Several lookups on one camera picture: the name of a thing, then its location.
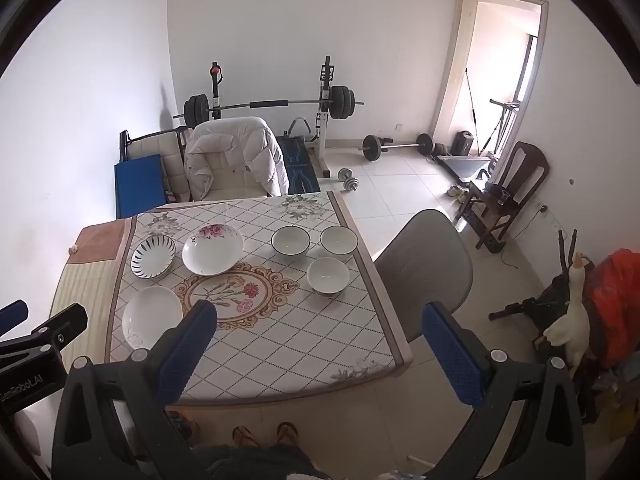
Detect person's dark trousers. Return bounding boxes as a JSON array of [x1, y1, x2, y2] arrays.
[[191, 442, 322, 480]]

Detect red orange bag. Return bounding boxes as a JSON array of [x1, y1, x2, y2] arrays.
[[582, 247, 640, 370]]

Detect white down jacket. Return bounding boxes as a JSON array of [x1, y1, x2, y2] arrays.
[[185, 116, 290, 202]]

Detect white bowl dark rim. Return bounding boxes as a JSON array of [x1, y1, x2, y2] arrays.
[[306, 257, 350, 296], [320, 226, 359, 259], [271, 226, 309, 257]]

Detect white wall power strip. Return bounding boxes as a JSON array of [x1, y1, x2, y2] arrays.
[[535, 200, 562, 231]]

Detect person's left slippered foot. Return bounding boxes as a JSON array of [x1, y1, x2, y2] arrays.
[[231, 425, 261, 449]]

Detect grey plastic chair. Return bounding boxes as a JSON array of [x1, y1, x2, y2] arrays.
[[374, 209, 474, 357]]

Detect brown shoe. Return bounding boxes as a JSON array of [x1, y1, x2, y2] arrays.
[[165, 410, 202, 445]]

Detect white door frame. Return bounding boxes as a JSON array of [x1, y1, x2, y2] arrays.
[[431, 0, 550, 162]]

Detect black striped white plate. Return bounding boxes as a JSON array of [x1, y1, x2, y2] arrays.
[[131, 235, 177, 281]]

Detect blue folded mat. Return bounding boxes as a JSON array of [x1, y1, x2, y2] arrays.
[[114, 154, 167, 219]]

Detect black floor cable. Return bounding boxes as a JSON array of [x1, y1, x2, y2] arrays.
[[500, 207, 548, 272]]

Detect pink floral deep plate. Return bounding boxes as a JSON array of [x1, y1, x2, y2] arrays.
[[182, 224, 245, 276]]

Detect person's right slippered foot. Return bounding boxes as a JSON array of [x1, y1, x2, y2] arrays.
[[275, 421, 300, 446]]

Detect white barbell rack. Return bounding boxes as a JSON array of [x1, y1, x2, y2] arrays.
[[207, 56, 337, 181]]

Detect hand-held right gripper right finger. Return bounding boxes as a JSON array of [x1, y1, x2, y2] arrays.
[[421, 301, 586, 480]]

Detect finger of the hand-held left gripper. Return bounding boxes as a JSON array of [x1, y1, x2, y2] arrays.
[[29, 304, 89, 357], [0, 300, 29, 338]]

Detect beige orange quilted cloth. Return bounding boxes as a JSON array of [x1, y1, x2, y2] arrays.
[[49, 219, 137, 361]]

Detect white goose plush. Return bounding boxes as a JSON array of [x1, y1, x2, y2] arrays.
[[533, 252, 592, 377]]

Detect cream padded chair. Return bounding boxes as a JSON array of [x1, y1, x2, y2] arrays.
[[192, 150, 268, 203]]

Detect person's slippered foot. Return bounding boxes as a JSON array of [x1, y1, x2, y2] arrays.
[[275, 421, 300, 446], [231, 425, 261, 449]]

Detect dark patterned weight bench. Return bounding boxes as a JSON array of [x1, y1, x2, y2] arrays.
[[276, 117, 323, 196]]

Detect long barbell black plates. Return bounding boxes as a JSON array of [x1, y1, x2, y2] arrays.
[[172, 85, 366, 129]]

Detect diamond pattern floral tablecloth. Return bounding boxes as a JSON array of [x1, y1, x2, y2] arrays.
[[107, 191, 413, 406]]

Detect short barbell black plates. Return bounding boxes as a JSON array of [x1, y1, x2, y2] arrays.
[[362, 132, 435, 162]]

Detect black exercise stand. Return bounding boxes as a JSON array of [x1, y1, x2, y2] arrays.
[[488, 229, 597, 342]]

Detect dark wooden chair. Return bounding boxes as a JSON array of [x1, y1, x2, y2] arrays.
[[454, 141, 551, 254]]

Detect plain white oval plate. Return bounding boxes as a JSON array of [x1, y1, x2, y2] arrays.
[[122, 286, 184, 350]]

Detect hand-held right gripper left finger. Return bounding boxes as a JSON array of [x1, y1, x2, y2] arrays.
[[51, 300, 218, 480]]

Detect cream chair dark frame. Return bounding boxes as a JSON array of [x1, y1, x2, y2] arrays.
[[120, 127, 194, 204]]

